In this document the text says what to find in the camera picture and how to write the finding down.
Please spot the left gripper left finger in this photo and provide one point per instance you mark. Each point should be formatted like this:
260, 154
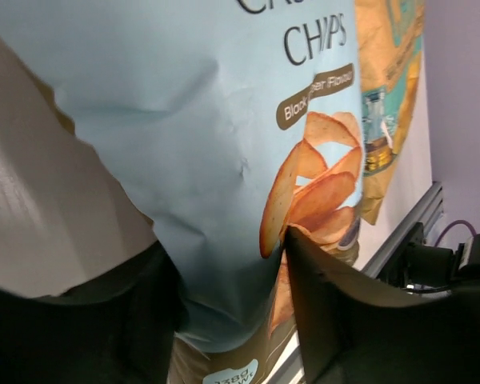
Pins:
116, 328

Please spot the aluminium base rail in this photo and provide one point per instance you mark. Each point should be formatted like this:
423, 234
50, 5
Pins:
380, 242

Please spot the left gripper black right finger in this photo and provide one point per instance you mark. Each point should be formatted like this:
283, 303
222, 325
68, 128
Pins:
356, 329

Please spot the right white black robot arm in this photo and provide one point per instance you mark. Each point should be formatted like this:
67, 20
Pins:
418, 268

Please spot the yellow kettle chips bag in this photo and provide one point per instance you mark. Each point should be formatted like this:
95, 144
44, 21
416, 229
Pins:
390, 53

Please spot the light blue cassava chips bag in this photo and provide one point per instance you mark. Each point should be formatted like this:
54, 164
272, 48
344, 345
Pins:
226, 122

